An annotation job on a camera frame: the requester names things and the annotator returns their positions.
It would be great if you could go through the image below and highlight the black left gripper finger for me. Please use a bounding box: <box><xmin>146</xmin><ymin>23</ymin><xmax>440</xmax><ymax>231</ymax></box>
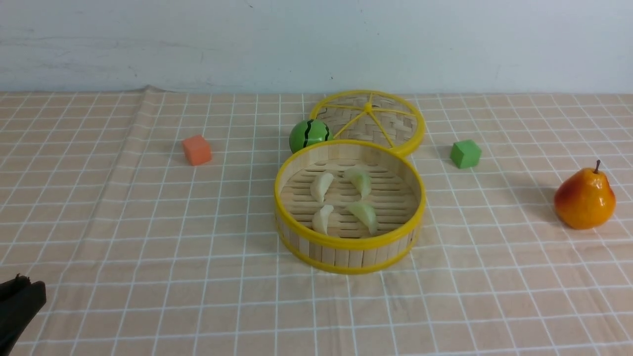
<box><xmin>0</xmin><ymin>273</ymin><xmax>47</xmax><ymax>356</ymax></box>

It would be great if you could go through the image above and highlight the pale dumpling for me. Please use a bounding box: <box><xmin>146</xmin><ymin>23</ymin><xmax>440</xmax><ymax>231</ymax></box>
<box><xmin>312</xmin><ymin>204</ymin><xmax>334</xmax><ymax>236</ymax></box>
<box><xmin>310</xmin><ymin>172</ymin><xmax>334</xmax><ymax>203</ymax></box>

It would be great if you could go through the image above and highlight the greenish dumpling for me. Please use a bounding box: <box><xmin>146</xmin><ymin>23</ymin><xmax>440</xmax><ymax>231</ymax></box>
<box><xmin>342</xmin><ymin>167</ymin><xmax>371</xmax><ymax>200</ymax></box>
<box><xmin>346</xmin><ymin>201</ymin><xmax>378</xmax><ymax>236</ymax></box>

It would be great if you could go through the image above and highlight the bamboo steamer tray yellow rim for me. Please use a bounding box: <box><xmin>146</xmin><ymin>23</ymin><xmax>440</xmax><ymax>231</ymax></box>
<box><xmin>274</xmin><ymin>140</ymin><xmax>426</xmax><ymax>274</ymax></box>

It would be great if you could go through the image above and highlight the woven bamboo steamer lid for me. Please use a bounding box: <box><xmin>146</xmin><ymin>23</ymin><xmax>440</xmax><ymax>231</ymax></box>
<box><xmin>309</xmin><ymin>90</ymin><xmax>426</xmax><ymax>156</ymax></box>

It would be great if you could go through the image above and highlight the beige checkered tablecloth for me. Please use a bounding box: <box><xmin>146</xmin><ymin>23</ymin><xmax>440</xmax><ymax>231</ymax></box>
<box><xmin>0</xmin><ymin>89</ymin><xmax>633</xmax><ymax>356</ymax></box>

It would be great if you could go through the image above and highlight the orange foam cube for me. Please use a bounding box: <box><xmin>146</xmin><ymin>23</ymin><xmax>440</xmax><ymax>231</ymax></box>
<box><xmin>181</xmin><ymin>134</ymin><xmax>213</xmax><ymax>166</ymax></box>

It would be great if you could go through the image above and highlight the green watermelon toy ball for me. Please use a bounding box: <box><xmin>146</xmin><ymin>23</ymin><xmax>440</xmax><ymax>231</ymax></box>
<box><xmin>289</xmin><ymin>119</ymin><xmax>334</xmax><ymax>154</ymax></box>

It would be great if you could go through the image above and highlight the green foam cube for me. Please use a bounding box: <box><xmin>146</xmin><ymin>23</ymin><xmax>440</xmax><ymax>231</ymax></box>
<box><xmin>450</xmin><ymin>139</ymin><xmax>482</xmax><ymax>169</ymax></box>

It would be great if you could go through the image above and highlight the orange red toy pear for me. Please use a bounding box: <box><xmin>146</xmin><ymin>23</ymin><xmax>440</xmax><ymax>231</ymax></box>
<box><xmin>553</xmin><ymin>160</ymin><xmax>617</xmax><ymax>230</ymax></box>

